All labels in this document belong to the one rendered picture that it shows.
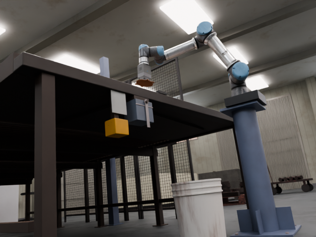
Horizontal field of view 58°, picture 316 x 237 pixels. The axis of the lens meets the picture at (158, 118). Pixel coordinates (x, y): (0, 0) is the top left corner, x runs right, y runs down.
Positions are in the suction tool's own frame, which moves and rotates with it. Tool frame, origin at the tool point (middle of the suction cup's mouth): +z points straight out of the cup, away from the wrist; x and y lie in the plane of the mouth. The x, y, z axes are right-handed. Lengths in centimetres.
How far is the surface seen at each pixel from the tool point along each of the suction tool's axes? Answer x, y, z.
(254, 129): 60, -46, 39
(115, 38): -290, -238, -268
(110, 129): 27, 57, 49
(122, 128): 31, 53, 49
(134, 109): 29, 42, 36
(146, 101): 31, 35, 31
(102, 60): -173, -103, -120
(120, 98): 27, 51, 32
